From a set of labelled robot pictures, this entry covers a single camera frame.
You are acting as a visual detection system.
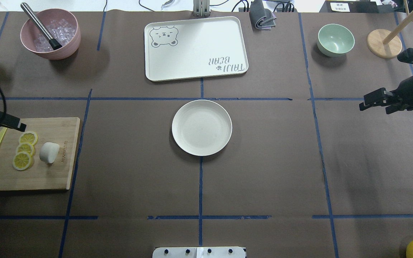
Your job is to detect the lemon slice near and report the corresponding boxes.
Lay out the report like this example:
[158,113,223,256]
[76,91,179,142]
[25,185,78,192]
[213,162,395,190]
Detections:
[13,151,33,171]

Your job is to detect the steel muddler black tip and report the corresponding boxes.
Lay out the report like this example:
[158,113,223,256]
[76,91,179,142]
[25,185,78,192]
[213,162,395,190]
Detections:
[20,2,62,50]

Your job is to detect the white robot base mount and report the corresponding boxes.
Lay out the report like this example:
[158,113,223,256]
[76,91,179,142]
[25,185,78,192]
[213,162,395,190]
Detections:
[152,246,247,258]

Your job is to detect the lemon slice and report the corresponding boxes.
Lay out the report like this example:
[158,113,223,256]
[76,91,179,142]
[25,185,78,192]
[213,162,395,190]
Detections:
[13,151,33,171]
[16,142,35,156]
[18,131,39,145]

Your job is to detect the lemon slice far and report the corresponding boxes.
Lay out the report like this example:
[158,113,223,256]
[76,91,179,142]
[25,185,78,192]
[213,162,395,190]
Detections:
[18,131,39,145]

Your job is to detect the white paper label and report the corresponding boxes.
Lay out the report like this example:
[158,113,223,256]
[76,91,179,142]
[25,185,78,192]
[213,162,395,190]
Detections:
[329,2,350,13]

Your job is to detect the cream round plate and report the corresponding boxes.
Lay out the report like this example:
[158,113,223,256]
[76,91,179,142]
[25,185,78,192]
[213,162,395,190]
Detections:
[171,100,233,156]

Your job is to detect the white bear-print tray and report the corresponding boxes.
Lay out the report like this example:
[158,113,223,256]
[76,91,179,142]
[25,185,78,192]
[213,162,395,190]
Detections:
[144,16,249,82]

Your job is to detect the lemon slice middle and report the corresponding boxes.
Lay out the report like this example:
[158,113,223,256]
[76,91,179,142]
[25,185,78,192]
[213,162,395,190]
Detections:
[16,142,35,156]

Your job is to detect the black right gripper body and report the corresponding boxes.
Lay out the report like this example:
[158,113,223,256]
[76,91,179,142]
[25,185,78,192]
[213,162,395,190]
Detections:
[385,47,413,115]

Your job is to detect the wooden mug tree stand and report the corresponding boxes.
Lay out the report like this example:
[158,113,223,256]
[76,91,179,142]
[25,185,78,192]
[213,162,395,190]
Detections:
[366,10,413,59]

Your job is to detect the pink bowl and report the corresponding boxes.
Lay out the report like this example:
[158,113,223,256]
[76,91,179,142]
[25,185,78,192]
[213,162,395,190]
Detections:
[20,9,81,60]

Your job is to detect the green bowl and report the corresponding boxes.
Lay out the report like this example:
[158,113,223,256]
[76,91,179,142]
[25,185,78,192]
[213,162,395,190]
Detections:
[317,24,355,57]

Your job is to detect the bamboo cutting board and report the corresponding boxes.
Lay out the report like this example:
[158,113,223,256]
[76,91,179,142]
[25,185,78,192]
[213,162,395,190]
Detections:
[0,117,81,191]

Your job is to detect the grey folded cloth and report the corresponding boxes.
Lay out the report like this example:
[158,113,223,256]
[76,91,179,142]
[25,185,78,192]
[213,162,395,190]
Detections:
[249,0,276,30]

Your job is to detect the clear ice cubes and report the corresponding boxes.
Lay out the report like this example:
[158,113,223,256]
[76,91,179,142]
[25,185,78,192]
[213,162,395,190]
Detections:
[33,19,76,52]

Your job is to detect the grey metal bracket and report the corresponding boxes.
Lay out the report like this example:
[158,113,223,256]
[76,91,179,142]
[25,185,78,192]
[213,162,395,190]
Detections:
[193,0,211,17]

